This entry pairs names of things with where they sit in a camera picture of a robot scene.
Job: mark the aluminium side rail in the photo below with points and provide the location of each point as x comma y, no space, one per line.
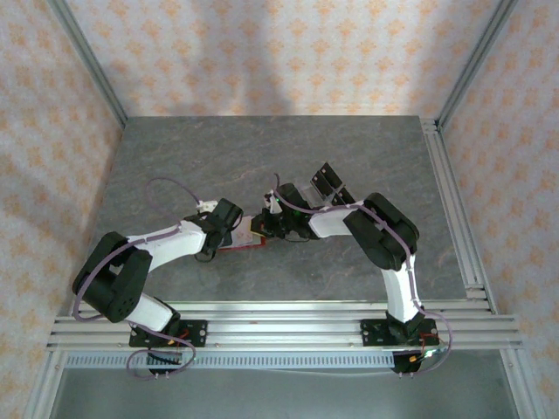
454,209

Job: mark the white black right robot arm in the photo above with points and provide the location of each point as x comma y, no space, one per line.
384,235

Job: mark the red leather card holder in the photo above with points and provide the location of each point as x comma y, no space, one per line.
238,248

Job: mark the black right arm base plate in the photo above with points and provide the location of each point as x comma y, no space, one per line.
375,332

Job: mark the clear acrylic card stand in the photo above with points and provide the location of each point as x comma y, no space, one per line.
314,194

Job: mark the black VIP card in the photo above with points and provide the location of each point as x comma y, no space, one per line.
346,196
325,179

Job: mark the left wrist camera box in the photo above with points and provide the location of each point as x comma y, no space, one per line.
228,211

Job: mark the aluminium frame post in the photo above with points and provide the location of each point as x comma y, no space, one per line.
89,65
476,65

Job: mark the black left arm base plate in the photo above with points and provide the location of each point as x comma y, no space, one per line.
196,334

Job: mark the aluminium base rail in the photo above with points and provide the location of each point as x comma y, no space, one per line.
284,325

